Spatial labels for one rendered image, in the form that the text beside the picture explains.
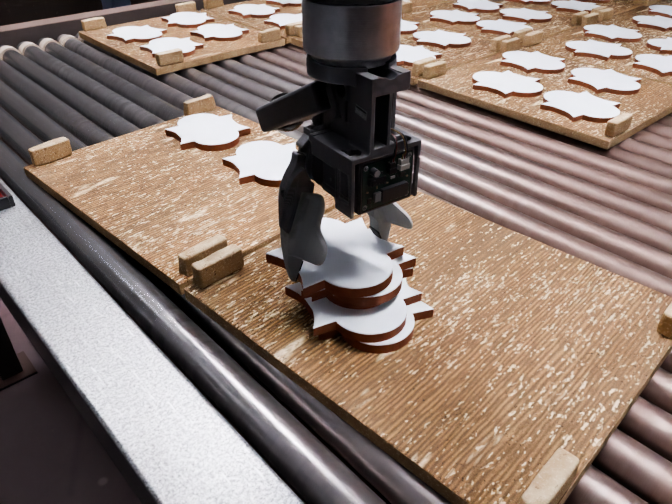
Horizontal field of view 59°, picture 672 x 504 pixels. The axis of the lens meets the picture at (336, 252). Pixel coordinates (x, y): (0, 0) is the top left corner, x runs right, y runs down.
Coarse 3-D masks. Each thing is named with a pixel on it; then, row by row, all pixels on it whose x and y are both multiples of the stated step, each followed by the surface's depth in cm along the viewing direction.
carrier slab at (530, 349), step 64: (256, 256) 68; (448, 256) 68; (512, 256) 68; (256, 320) 59; (448, 320) 59; (512, 320) 59; (576, 320) 59; (640, 320) 59; (320, 384) 52; (384, 384) 52; (448, 384) 52; (512, 384) 52; (576, 384) 52; (640, 384) 52; (384, 448) 48; (448, 448) 46; (512, 448) 46; (576, 448) 46
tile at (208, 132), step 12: (180, 120) 99; (192, 120) 99; (204, 120) 99; (216, 120) 99; (228, 120) 99; (168, 132) 96; (180, 132) 95; (192, 132) 95; (204, 132) 95; (216, 132) 95; (228, 132) 95; (240, 132) 96; (180, 144) 91; (192, 144) 92; (204, 144) 91; (216, 144) 91; (228, 144) 92
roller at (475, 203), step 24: (192, 72) 129; (240, 96) 117; (432, 192) 87; (456, 192) 84; (480, 216) 82; (504, 216) 79; (528, 216) 79; (552, 240) 75; (576, 240) 74; (600, 264) 71; (624, 264) 70
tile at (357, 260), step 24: (336, 240) 60; (360, 240) 60; (384, 240) 60; (312, 264) 57; (336, 264) 57; (360, 264) 57; (384, 264) 56; (312, 288) 54; (336, 288) 54; (360, 288) 54; (384, 288) 55
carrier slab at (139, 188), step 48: (96, 144) 94; (144, 144) 94; (240, 144) 94; (48, 192) 83; (96, 192) 81; (144, 192) 81; (192, 192) 81; (240, 192) 81; (144, 240) 71; (192, 240) 71; (240, 240) 71
